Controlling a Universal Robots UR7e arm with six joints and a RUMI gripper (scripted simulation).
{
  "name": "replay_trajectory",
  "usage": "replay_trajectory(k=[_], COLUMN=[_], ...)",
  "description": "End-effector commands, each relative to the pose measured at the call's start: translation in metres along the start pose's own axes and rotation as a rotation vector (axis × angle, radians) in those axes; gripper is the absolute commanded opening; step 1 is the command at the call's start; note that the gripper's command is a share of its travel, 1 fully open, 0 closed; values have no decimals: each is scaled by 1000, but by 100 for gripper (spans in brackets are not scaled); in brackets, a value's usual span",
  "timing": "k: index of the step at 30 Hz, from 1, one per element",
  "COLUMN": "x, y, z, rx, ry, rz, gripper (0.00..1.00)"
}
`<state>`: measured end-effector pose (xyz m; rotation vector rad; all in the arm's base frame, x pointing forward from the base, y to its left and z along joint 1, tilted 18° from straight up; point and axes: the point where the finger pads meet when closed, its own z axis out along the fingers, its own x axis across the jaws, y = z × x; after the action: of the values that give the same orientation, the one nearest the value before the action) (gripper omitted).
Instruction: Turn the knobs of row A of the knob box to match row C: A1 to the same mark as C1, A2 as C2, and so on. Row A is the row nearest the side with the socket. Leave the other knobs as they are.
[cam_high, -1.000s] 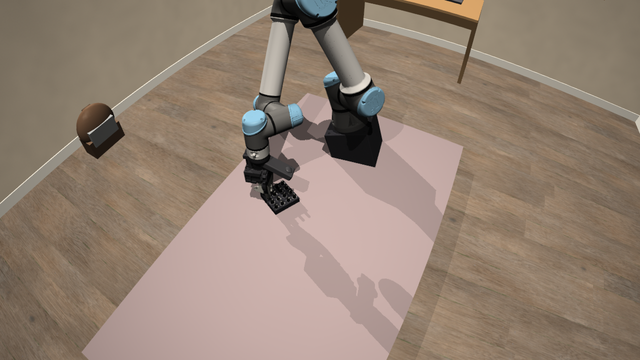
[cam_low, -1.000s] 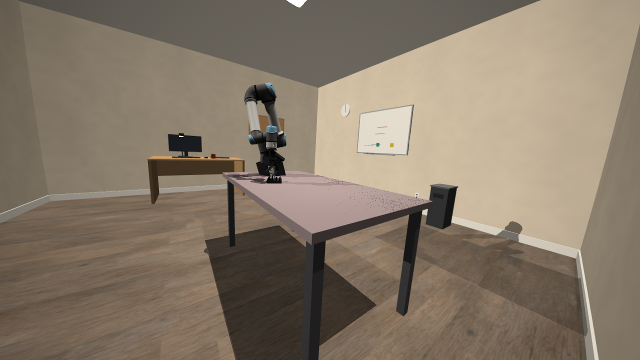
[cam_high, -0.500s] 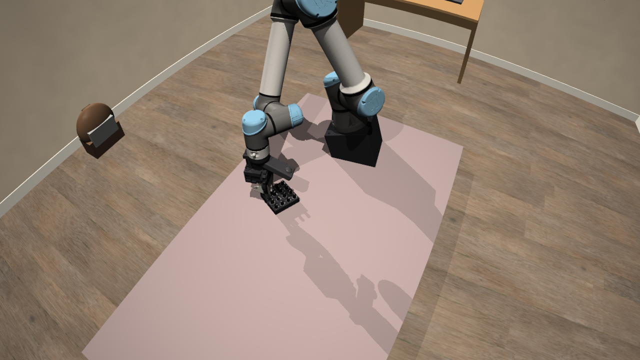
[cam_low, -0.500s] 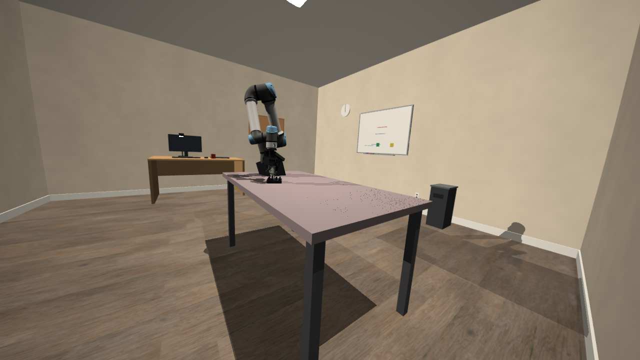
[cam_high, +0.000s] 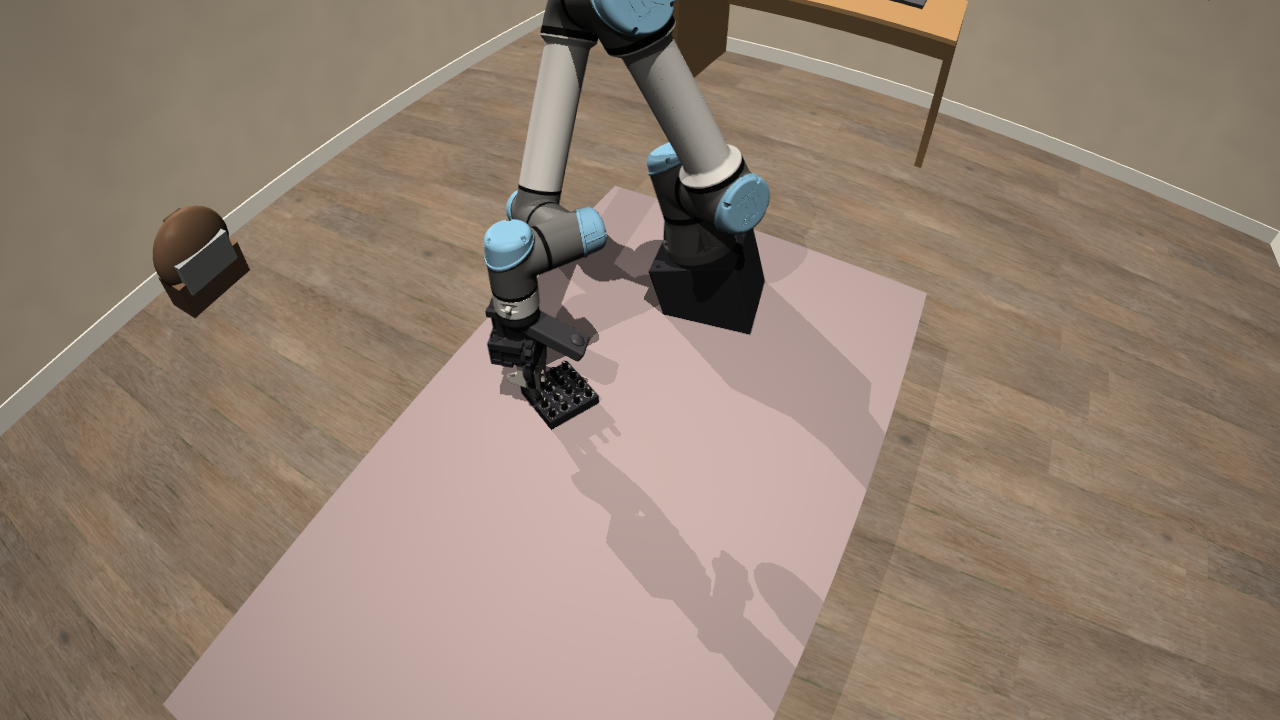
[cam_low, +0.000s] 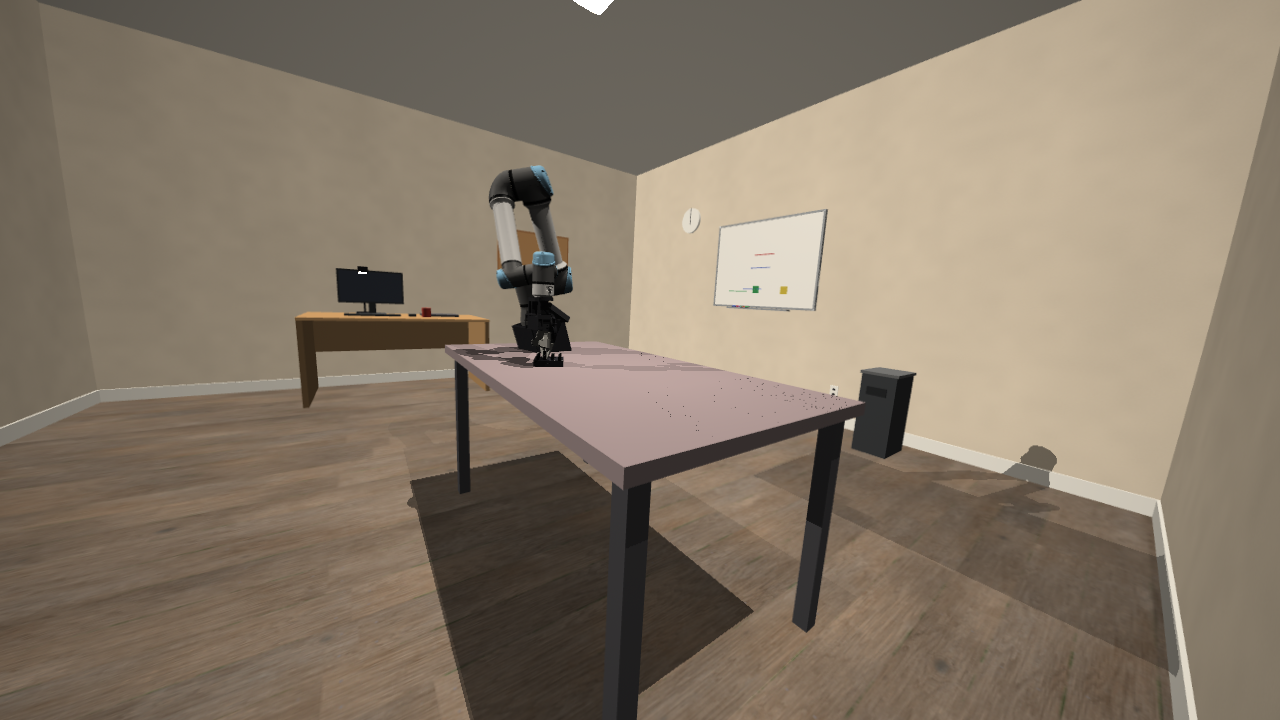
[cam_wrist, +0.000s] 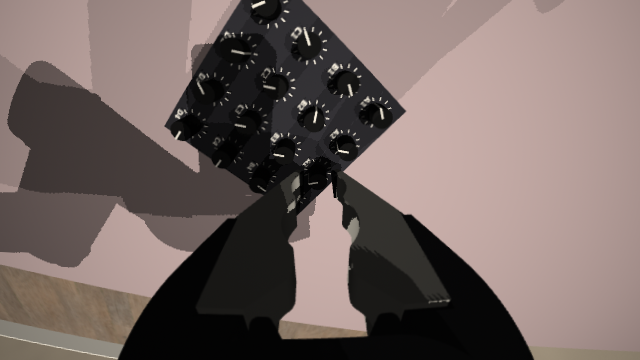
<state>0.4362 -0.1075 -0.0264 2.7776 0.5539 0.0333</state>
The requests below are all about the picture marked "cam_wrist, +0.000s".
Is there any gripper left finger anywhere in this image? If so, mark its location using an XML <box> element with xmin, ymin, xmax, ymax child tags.
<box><xmin>118</xmin><ymin>170</ymin><xmax>304</xmax><ymax>360</ymax></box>

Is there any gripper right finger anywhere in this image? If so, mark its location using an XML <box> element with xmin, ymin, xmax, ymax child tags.
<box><xmin>331</xmin><ymin>169</ymin><xmax>534</xmax><ymax>360</ymax></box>

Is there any black knob box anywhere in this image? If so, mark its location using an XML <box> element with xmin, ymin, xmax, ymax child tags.
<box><xmin>164</xmin><ymin>0</ymin><xmax>406</xmax><ymax>215</ymax></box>

